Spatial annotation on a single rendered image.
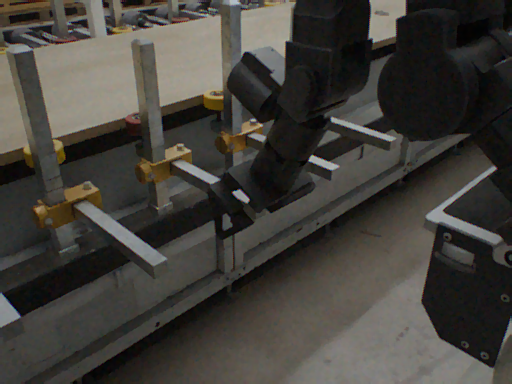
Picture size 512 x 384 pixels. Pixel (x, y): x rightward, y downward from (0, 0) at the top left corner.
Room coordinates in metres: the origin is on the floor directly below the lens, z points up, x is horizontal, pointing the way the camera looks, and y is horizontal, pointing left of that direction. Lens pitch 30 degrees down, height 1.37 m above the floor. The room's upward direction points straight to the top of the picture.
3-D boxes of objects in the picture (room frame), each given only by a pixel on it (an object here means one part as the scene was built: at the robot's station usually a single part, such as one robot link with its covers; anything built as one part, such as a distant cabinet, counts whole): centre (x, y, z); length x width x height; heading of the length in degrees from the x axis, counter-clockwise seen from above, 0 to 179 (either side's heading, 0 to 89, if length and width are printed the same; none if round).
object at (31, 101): (0.90, 0.41, 0.91); 0.04 x 0.04 x 0.48; 45
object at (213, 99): (1.35, 0.09, 0.85); 0.08 x 0.08 x 0.11
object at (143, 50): (1.07, 0.23, 0.88); 0.04 x 0.04 x 0.48; 45
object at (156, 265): (0.86, 0.31, 0.80); 0.43 x 0.03 x 0.04; 45
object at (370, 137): (1.38, -0.22, 0.80); 0.43 x 0.03 x 0.04; 45
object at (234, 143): (1.26, 0.04, 0.81); 0.14 x 0.06 x 0.05; 135
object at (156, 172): (1.09, 0.21, 0.82); 0.14 x 0.06 x 0.05; 135
